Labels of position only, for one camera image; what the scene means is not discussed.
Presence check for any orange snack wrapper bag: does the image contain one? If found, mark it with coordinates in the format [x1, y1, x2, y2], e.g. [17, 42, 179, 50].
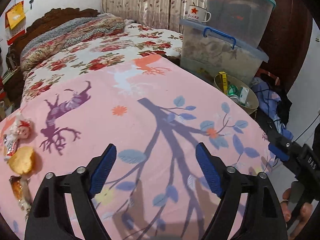
[9, 176, 33, 221]

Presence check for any small red white wrapper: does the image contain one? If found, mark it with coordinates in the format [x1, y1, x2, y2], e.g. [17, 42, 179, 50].
[3, 134, 18, 161]

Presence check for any green crushed can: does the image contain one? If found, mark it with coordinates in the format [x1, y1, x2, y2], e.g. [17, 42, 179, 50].
[227, 84, 239, 103]

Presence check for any yellow cardboard box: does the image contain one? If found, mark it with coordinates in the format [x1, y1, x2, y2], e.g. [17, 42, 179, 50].
[219, 71, 228, 95]

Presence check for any clear wrapper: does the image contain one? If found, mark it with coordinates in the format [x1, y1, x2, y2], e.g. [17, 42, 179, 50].
[10, 116, 33, 139]

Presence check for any beige round trash bin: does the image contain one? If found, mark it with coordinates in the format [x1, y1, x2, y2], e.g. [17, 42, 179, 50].
[214, 74, 259, 115]

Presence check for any right hand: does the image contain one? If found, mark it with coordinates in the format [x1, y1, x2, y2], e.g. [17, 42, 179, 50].
[280, 188, 313, 239]

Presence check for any purple clothes pile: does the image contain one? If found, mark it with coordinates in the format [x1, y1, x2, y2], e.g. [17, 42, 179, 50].
[251, 77, 293, 140]

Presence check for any pink tree-print bed sheet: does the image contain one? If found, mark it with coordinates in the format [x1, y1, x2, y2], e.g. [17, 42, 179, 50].
[0, 54, 276, 240]

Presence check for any teal lid storage bin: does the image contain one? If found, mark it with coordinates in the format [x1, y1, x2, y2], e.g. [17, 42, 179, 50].
[207, 0, 276, 48]

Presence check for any floral bed quilt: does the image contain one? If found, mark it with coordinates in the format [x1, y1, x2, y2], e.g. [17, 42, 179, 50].
[21, 23, 183, 103]

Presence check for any dark wooden headboard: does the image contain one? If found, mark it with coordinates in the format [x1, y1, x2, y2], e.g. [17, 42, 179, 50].
[6, 8, 99, 66]

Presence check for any folded patterned blanket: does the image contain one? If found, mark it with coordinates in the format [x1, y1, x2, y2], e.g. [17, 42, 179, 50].
[20, 14, 126, 72]

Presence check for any white enamel star mug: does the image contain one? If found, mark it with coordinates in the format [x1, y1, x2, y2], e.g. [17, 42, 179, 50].
[186, 5, 212, 23]

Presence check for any clear bin blue handle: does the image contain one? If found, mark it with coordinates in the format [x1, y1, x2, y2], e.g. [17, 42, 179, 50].
[180, 19, 269, 85]

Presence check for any orange wall calendar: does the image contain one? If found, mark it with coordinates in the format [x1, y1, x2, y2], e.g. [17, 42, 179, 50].
[5, 1, 26, 46]

